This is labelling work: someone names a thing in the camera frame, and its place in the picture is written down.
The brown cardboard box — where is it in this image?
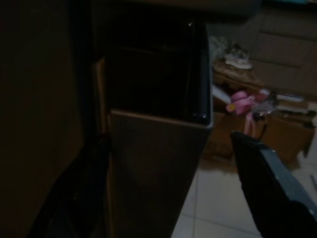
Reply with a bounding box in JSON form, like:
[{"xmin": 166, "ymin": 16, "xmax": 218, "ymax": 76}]
[
  {"xmin": 204, "ymin": 111, "xmax": 249, "ymax": 163},
  {"xmin": 213, "ymin": 59, "xmax": 265, "ymax": 93},
  {"xmin": 259, "ymin": 114, "xmax": 316, "ymax": 165}
]

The grey sofa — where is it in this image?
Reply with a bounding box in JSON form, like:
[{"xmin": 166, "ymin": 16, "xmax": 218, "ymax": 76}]
[{"xmin": 254, "ymin": 6, "xmax": 317, "ymax": 97}]

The brown wooden panel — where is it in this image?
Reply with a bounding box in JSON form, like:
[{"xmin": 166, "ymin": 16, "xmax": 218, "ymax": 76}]
[{"xmin": 95, "ymin": 57, "xmax": 111, "ymax": 136}]

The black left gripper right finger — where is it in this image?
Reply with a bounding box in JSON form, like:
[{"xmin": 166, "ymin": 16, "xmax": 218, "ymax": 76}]
[{"xmin": 229, "ymin": 130, "xmax": 317, "ymax": 238}]

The pink plush toy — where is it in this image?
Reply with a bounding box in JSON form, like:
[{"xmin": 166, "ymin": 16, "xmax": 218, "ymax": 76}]
[{"xmin": 225, "ymin": 90, "xmax": 259, "ymax": 136}]

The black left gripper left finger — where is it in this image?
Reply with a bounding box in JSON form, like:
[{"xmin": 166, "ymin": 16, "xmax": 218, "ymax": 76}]
[{"xmin": 29, "ymin": 134, "xmax": 112, "ymax": 238}]

